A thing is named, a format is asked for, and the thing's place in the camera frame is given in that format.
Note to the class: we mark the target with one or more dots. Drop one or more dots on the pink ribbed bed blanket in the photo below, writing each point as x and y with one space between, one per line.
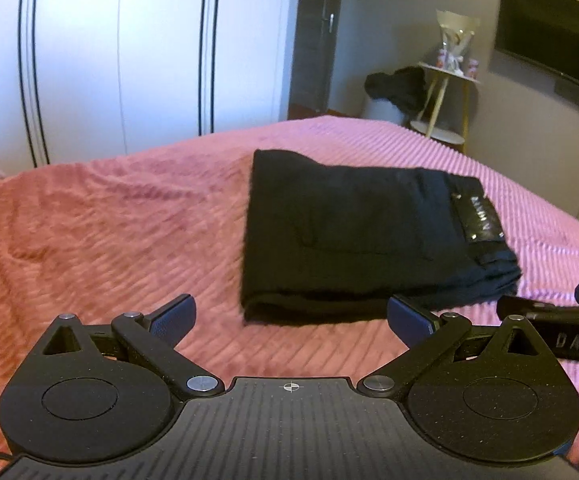
132 232

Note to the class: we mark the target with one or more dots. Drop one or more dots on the wall mounted black television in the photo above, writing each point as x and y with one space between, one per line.
544 33

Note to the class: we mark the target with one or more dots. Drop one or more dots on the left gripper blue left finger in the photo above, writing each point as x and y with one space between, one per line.
150 340

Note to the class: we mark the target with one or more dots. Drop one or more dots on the dark wooden door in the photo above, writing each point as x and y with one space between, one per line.
313 60

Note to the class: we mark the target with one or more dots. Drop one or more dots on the black clothes pile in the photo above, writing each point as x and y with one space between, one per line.
404 88

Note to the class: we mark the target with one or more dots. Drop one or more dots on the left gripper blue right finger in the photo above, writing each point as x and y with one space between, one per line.
429 338

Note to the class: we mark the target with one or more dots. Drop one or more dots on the black pants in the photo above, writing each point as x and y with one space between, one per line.
330 244

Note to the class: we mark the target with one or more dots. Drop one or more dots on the white wardrobe with black stripes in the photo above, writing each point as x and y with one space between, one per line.
88 79

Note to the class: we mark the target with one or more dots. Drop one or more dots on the white laundry basket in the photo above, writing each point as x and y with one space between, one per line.
384 110

